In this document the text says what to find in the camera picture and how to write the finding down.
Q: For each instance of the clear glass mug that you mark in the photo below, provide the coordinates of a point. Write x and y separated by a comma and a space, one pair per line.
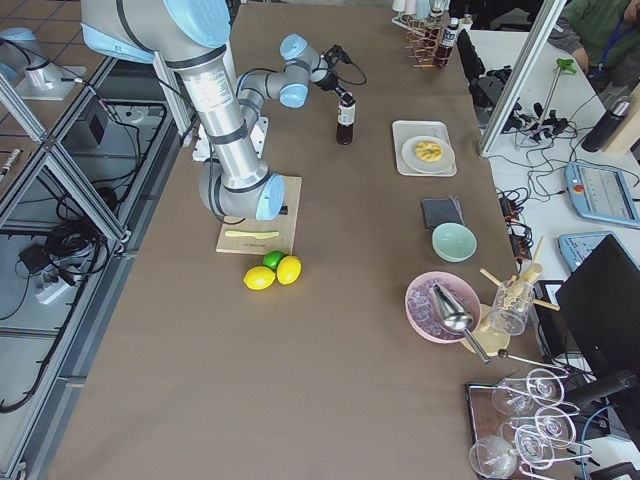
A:
510, 310

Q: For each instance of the yellow lemon outer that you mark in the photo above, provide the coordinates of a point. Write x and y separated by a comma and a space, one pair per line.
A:
259, 278

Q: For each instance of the dark tea bottle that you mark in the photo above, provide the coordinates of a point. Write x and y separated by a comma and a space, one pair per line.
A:
345, 124

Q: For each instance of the yellow lemon near board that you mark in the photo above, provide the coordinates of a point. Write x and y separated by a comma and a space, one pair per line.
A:
288, 270

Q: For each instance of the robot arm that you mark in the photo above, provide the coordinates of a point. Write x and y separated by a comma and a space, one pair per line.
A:
33, 75
192, 38

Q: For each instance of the person in green sweater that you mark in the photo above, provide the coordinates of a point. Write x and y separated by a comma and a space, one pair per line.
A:
603, 38

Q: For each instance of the braided ring bread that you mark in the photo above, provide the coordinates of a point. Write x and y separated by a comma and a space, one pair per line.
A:
428, 151

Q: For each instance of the pink ice bowl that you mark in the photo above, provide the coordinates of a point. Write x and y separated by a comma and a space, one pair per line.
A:
421, 310

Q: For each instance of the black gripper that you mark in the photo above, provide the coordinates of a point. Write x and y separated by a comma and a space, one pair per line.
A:
332, 84

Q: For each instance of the copper wire bottle rack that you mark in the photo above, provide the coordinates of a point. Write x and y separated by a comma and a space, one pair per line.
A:
423, 38

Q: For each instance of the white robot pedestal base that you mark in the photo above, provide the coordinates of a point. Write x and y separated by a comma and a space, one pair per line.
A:
203, 151

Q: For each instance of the steel ice scoop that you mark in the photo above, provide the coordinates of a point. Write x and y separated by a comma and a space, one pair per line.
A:
455, 318

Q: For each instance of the green lime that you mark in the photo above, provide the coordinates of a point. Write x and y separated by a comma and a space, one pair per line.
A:
272, 259

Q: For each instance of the white round plate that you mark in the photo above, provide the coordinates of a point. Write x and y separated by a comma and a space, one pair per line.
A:
445, 163

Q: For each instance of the bamboo cutting board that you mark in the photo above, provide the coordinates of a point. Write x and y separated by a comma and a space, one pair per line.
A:
283, 224

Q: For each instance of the black plastic bracket parts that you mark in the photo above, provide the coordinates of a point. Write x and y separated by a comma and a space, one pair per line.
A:
485, 86

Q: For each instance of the aluminium frame post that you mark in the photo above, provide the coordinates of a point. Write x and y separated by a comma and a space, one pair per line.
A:
532, 48

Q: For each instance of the yellow plastic knife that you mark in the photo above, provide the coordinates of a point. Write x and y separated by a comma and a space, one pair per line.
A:
259, 235

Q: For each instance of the white serving tray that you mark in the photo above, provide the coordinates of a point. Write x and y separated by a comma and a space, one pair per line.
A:
407, 134

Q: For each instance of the reacher grabber tool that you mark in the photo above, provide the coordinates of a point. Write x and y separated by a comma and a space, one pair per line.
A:
562, 66

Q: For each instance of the wine glass rack tray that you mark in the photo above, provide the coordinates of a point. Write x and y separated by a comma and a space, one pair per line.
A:
523, 426

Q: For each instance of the mint green bowl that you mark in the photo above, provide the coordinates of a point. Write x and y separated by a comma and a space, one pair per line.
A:
454, 242

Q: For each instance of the black thermos bottle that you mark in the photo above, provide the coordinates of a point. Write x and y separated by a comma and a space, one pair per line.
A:
607, 124

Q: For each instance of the teach pendant tablet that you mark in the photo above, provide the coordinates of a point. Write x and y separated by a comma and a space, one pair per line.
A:
600, 193
576, 247

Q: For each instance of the black monitor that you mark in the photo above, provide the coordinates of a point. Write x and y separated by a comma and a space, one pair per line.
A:
600, 305

